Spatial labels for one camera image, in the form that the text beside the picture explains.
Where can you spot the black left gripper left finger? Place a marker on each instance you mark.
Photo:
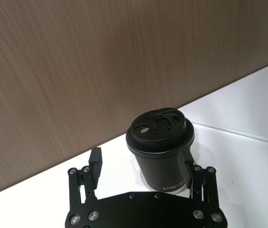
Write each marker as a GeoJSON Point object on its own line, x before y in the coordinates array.
{"type": "Point", "coordinates": [95, 166]}

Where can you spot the black paper cup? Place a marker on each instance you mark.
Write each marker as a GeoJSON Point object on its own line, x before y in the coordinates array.
{"type": "Point", "coordinates": [159, 169]}

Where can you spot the black plastic cup lid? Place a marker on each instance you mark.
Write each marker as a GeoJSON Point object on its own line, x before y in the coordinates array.
{"type": "Point", "coordinates": [158, 135]}

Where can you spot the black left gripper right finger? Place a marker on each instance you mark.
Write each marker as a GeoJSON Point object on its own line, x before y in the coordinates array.
{"type": "Point", "coordinates": [186, 171]}

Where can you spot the white flat board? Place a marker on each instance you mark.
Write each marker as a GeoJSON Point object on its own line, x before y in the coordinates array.
{"type": "Point", "coordinates": [243, 107]}

